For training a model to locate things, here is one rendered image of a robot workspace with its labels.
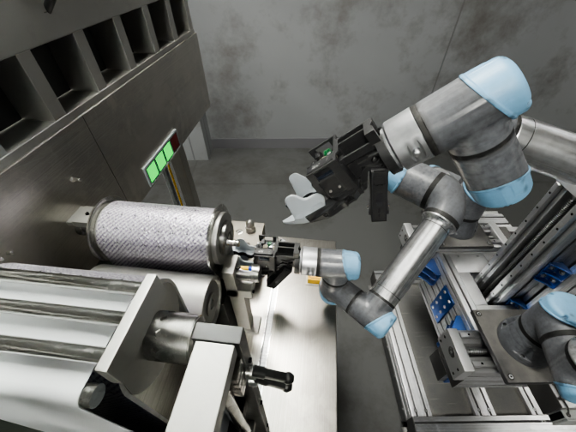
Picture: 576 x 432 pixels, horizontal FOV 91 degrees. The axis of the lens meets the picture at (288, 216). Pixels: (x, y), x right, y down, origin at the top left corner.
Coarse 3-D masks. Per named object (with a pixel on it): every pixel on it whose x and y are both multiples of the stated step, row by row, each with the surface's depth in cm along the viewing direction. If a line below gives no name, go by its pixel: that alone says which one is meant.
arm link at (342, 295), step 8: (320, 288) 81; (328, 288) 77; (336, 288) 76; (344, 288) 76; (352, 288) 76; (320, 296) 84; (328, 296) 79; (336, 296) 77; (344, 296) 75; (352, 296) 75; (344, 304) 75
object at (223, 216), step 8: (104, 208) 61; (224, 216) 61; (96, 224) 59; (216, 224) 58; (216, 232) 57; (96, 240) 59; (216, 240) 57; (216, 248) 57; (216, 256) 58; (224, 256) 63
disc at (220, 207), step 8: (216, 208) 59; (224, 208) 63; (216, 216) 59; (208, 224) 56; (208, 232) 55; (208, 240) 55; (208, 248) 56; (208, 256) 56; (208, 264) 57; (216, 264) 61
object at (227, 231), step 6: (228, 222) 61; (222, 228) 59; (228, 228) 61; (222, 234) 59; (228, 234) 62; (222, 240) 59; (222, 246) 59; (228, 246) 62; (222, 252) 60; (228, 252) 62
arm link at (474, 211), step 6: (462, 180) 111; (462, 186) 110; (468, 192) 107; (468, 198) 108; (468, 204) 109; (474, 204) 108; (468, 210) 110; (474, 210) 109; (480, 210) 109; (468, 216) 112; (474, 216) 111; (480, 216) 112
